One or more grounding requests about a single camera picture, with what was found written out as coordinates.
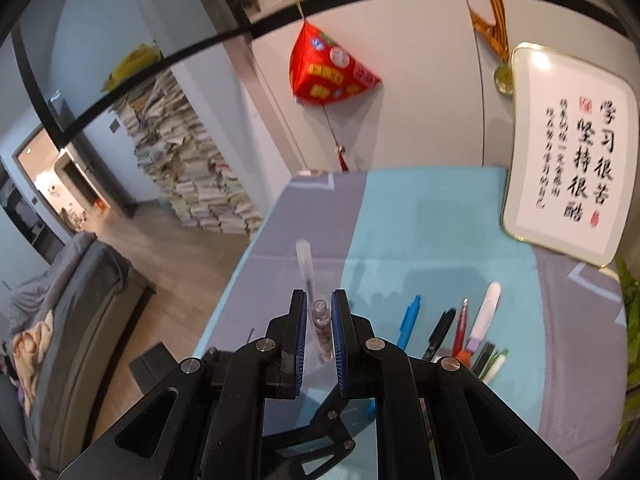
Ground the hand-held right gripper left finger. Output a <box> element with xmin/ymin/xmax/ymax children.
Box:
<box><xmin>57</xmin><ymin>289</ymin><xmax>308</xmax><ymax>480</ymax></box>

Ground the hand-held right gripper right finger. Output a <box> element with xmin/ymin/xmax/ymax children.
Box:
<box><xmin>331</xmin><ymin>289</ymin><xmax>578</xmax><ymax>480</ymax></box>

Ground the clear patterned pen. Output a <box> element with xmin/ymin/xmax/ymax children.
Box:
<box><xmin>312</xmin><ymin>300</ymin><xmax>335</xmax><ymax>363</ymax></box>

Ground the blue pen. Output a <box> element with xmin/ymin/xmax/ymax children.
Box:
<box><xmin>397</xmin><ymin>294</ymin><xmax>422</xmax><ymax>351</ymax></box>

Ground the black pen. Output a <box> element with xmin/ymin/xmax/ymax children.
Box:
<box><xmin>421</xmin><ymin>307</ymin><xmax>457</xmax><ymax>361</ymax></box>

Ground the small black stationery item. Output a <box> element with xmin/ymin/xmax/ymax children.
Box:
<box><xmin>472</xmin><ymin>342</ymin><xmax>496</xmax><ymax>376</ymax></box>

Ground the clear capped pen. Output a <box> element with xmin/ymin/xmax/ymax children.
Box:
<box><xmin>296</xmin><ymin>240</ymin><xmax>315</xmax><ymax>301</ymax></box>

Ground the red pen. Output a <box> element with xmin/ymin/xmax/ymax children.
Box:
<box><xmin>452</xmin><ymin>298</ymin><xmax>470</xmax><ymax>357</ymax></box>

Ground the black box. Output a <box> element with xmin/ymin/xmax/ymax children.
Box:
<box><xmin>129</xmin><ymin>342</ymin><xmax>177</xmax><ymax>392</ymax></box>

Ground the white purple correction pen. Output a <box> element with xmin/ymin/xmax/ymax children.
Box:
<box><xmin>465</xmin><ymin>281</ymin><xmax>502</xmax><ymax>356</ymax></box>

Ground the blue grey desk mat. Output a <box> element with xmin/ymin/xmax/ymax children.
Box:
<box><xmin>192</xmin><ymin>166</ymin><xmax>628</xmax><ymax>461</ymax></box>

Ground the white green pen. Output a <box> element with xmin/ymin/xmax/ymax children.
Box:
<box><xmin>482</xmin><ymin>347</ymin><xmax>510</xmax><ymax>383</ymax></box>

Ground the stack of books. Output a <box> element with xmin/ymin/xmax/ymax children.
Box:
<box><xmin>114</xmin><ymin>70</ymin><xmax>265</xmax><ymax>238</ymax></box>

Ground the grey sofa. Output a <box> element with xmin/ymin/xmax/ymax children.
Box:
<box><xmin>0</xmin><ymin>232</ymin><xmax>156</xmax><ymax>480</ymax></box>

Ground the patterned blanket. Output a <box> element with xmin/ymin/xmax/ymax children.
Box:
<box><xmin>0</xmin><ymin>310</ymin><xmax>53</xmax><ymax>401</ymax></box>

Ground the red hanging ornament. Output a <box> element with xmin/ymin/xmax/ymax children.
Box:
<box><xmin>289</xmin><ymin>22</ymin><xmax>383</xmax><ymax>173</ymax></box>

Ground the framed calligraphy board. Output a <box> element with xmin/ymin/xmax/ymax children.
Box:
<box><xmin>501</xmin><ymin>41</ymin><xmax>633</xmax><ymax>268</ymax></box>

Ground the green plant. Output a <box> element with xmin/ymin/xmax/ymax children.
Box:
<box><xmin>615</xmin><ymin>257</ymin><xmax>640</xmax><ymax>441</ymax></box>

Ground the gold medal with ribbon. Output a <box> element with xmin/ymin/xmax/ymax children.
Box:
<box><xmin>467</xmin><ymin>0</ymin><xmax>515</xmax><ymax>97</ymax></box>

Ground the black curved bar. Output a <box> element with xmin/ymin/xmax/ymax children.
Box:
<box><xmin>10</xmin><ymin>0</ymin><xmax>631</xmax><ymax>151</ymax></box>

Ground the yellow bag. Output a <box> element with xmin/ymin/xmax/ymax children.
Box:
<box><xmin>101</xmin><ymin>44</ymin><xmax>161</xmax><ymax>92</ymax></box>

